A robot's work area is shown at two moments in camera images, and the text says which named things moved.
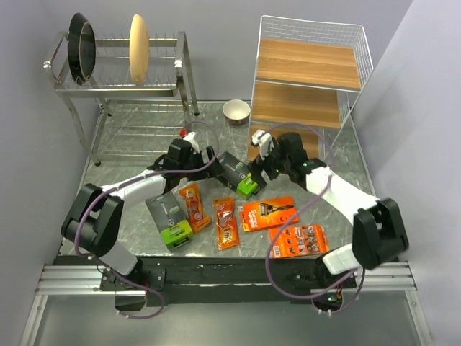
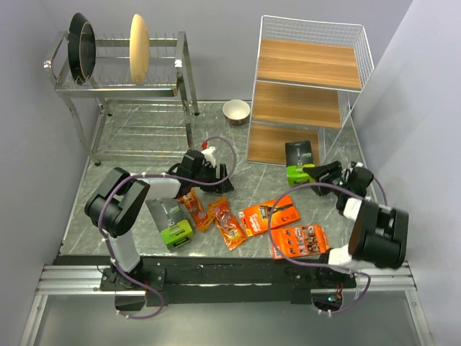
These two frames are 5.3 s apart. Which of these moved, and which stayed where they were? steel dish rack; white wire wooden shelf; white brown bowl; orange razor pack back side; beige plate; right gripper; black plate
Moved: right gripper
Stayed: white brown bowl; orange razor pack back side; steel dish rack; beige plate; white wire wooden shelf; black plate
